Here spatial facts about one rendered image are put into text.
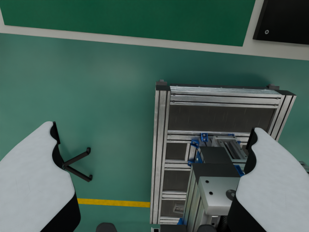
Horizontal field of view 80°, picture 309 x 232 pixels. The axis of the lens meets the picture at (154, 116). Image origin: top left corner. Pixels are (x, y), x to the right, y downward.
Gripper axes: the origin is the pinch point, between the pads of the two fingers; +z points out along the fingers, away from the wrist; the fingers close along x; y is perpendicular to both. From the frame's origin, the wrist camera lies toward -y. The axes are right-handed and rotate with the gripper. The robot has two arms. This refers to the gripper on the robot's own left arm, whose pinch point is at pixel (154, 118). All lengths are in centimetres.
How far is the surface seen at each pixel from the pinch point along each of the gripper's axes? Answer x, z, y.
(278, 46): 33, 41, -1
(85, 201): -62, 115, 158
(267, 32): 27.8, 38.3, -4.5
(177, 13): 5.5, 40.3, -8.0
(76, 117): -57, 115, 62
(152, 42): -0.3, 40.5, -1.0
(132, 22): -5.4, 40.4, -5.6
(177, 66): 17, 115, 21
